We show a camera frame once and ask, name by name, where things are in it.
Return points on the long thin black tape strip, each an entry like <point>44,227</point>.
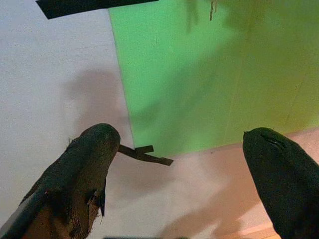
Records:
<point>159,160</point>

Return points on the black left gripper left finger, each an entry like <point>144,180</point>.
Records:
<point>74,169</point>

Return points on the green wall board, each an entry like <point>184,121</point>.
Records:
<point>187,74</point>

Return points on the short black tape strip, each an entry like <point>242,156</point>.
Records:
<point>148,149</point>

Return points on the wide black tape strip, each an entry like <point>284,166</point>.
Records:
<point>74,7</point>

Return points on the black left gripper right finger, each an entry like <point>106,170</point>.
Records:
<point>286,179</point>

